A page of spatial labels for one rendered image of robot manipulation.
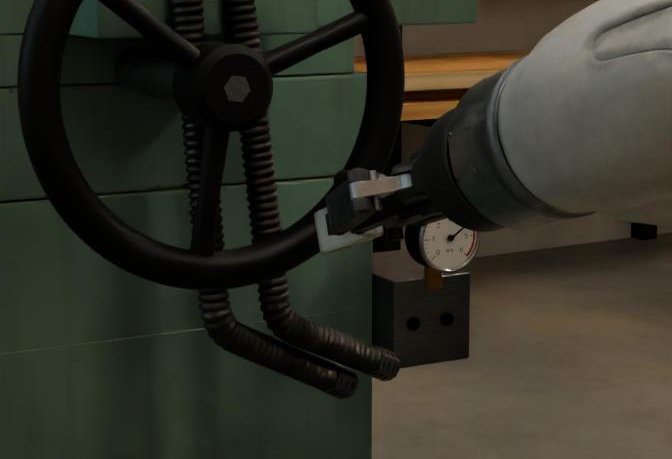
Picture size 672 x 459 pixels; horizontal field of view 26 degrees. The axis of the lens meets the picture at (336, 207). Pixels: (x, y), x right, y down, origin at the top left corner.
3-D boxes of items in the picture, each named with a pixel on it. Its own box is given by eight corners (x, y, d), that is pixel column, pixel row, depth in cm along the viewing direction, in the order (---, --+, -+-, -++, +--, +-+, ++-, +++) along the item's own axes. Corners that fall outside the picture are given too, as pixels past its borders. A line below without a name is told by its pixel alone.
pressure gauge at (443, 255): (419, 298, 125) (420, 205, 124) (397, 289, 128) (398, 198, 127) (481, 290, 128) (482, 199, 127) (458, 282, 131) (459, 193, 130)
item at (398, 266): (394, 370, 128) (395, 282, 127) (330, 339, 139) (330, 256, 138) (475, 358, 132) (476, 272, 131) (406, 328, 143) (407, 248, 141)
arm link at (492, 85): (480, 49, 75) (423, 81, 80) (511, 222, 74) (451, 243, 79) (620, 45, 79) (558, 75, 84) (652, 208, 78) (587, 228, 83)
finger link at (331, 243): (375, 235, 96) (365, 236, 96) (329, 253, 102) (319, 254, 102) (367, 191, 96) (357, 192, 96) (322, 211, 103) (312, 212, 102)
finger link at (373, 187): (464, 192, 84) (385, 198, 82) (418, 209, 89) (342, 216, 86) (457, 151, 85) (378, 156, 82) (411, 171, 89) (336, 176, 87)
